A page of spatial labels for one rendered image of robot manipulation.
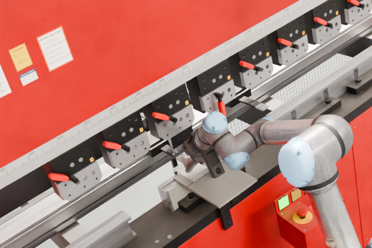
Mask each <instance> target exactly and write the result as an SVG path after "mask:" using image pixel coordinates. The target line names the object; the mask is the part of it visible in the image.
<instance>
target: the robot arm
mask: <svg viewBox="0 0 372 248"><path fill-rule="evenodd" d="M227 124H228V122H227V119H226V117H225V116H224V115H223V114H222V113H220V112H216V111H213V112H210V113H208V114H207V115H206V117H205V118H204V119H203V120H202V123H201V125H200V127H199V128H197V129H196V130H194V131H193V132H191V135H192V136H191V137H189V138H187V140H186V141H184V143H183V145H182V147H181V149H182V150H183V151H184V152H185V154H186V155H187V156H190V157H188V158H187V159H186V158H184V157H181V158H180V160H181V161H182V163H183V165H184V167H185V172H186V173H190V172H191V171H192V170H193V168H194V167H195V166H196V165H197V164H198V163H200V164H201V165H202V164H204V163H205V164H206V166H207V168H208V170H209V172H210V174H211V176H212V178H217V177H219V176H221V175H222V174H224V173H225V170H224V168H223V166H222V163H221V161H220V159H219V157H218V155H219V156H220V157H221V158H222V160H223V162H224V163H226V164H227V166H228V167H229V168H230V169H231V170H232V171H236V170H238V169H240V168H241V167H243V166H244V165H245V164H246V163H247V162H248V161H249V160H250V156H249V154H250V153H251V152H253V151H254V150H256V149H257V148H259V147H260V146H262V145H264V144H285V145H284V146H283V147H282V148H281V150H280V152H279V154H278V163H279V167H280V170H281V172H282V174H283V176H284V177H285V178H287V181H288V182H289V183H290V184H291V185H292V186H294V187H297V188H298V189H299V190H300V191H303V192H306V194H307V197H308V200H309V202H310V205H311V207H312V210H313V212H314V215H315V217H316V219H317V222H318V225H319V227H320V230H321V232H322V235H323V237H324V240H325V243H326V244H327V247H328V248H361V245H360V242H359V240H358V237H357V235H356V232H355V230H354V227H353V224H352V221H351V219H350V216H349V214H348V211H347V209H346V206H345V204H344V201H343V198H342V195H341V193H340V191H339V188H338V185H337V182H336V181H337V179H338V177H339V172H338V169H337V166H336V163H337V162H338V161H339V160H340V159H342V158H343V157H344V156H345V155H346V154H347V153H348V152H349V151H350V149H351V147H352V144H353V131H352V128H351V126H350V125H349V123H347V121H346V120H345V119H343V118H341V117H339V116H336V115H319V116H317V117H315V118H314V119H306V120H283V121H275V120H274V119H273V118H271V117H268V116H266V117H263V118H261V119H259V120H257V121H256V122H255V123H253V124H252V125H251V126H249V127H247V128H246V129H244V130H243V131H241V132H240V133H238V134H236V135H235V136H233V134H232V133H231V132H230V131H229V130H228V128H227ZM217 153H218V155H217Z"/></svg>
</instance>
